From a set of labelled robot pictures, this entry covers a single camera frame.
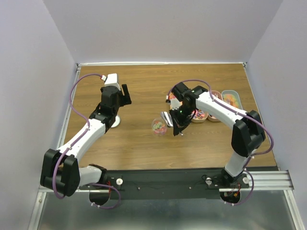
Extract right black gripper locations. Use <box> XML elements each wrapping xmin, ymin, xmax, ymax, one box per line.
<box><xmin>168</xmin><ymin>104</ymin><xmax>194</xmax><ymax>136</ymax></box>

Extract silver metal scoop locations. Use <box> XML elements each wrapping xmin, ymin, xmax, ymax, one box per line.
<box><xmin>160</xmin><ymin>111</ymin><xmax>173</xmax><ymax>127</ymax></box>

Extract clear glass jar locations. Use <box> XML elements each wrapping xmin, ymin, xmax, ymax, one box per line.
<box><xmin>152</xmin><ymin>118</ymin><xmax>167</xmax><ymax>136</ymax></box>

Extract beige tray swirl lollipops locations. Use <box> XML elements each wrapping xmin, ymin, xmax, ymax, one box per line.
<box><xmin>191</xmin><ymin>110</ymin><xmax>209</xmax><ymax>123</ymax></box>

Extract orange tray star candies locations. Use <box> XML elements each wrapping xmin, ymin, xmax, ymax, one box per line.
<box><xmin>166</xmin><ymin>93</ymin><xmax>176</xmax><ymax>103</ymax></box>

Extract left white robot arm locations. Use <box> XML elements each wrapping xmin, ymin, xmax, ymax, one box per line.
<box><xmin>40</xmin><ymin>84</ymin><xmax>131</xmax><ymax>199</ymax></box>

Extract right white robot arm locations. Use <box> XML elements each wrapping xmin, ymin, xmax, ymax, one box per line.
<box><xmin>166</xmin><ymin>82</ymin><xmax>266</xmax><ymax>188</ymax></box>

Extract blue tray popsicle candies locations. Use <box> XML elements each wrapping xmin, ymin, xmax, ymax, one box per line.
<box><xmin>221</xmin><ymin>90</ymin><xmax>243</xmax><ymax>109</ymax></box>

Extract pink tray round lollipops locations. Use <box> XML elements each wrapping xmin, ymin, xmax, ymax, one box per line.
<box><xmin>207</xmin><ymin>90</ymin><xmax>223</xmax><ymax>122</ymax></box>

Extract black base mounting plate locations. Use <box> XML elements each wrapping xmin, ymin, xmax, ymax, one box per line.
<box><xmin>80</xmin><ymin>168</ymin><xmax>250</xmax><ymax>201</ymax></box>

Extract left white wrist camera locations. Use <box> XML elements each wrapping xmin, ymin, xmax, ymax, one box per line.
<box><xmin>101</xmin><ymin>73</ymin><xmax>119</xmax><ymax>88</ymax></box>

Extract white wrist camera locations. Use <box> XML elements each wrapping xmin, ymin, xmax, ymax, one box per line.
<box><xmin>101</xmin><ymin>73</ymin><xmax>119</xmax><ymax>88</ymax></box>
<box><xmin>170</xmin><ymin>98</ymin><xmax>182</xmax><ymax>110</ymax></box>

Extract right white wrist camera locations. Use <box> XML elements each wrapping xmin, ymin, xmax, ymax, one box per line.
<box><xmin>170</xmin><ymin>98</ymin><xmax>182</xmax><ymax>110</ymax></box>

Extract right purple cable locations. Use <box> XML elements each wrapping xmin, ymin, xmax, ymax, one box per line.
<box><xmin>167</xmin><ymin>79</ymin><xmax>274</xmax><ymax>207</ymax></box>

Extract purple cable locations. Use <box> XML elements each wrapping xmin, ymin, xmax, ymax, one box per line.
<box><xmin>52</xmin><ymin>73</ymin><xmax>122</xmax><ymax>209</ymax></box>
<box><xmin>167</xmin><ymin>79</ymin><xmax>274</xmax><ymax>207</ymax></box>

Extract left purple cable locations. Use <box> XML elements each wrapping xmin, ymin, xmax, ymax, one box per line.
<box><xmin>52</xmin><ymin>73</ymin><xmax>122</xmax><ymax>209</ymax></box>

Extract aluminium frame rail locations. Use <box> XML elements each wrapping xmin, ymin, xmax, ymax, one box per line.
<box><xmin>38</xmin><ymin>170</ymin><xmax>294</xmax><ymax>192</ymax></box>

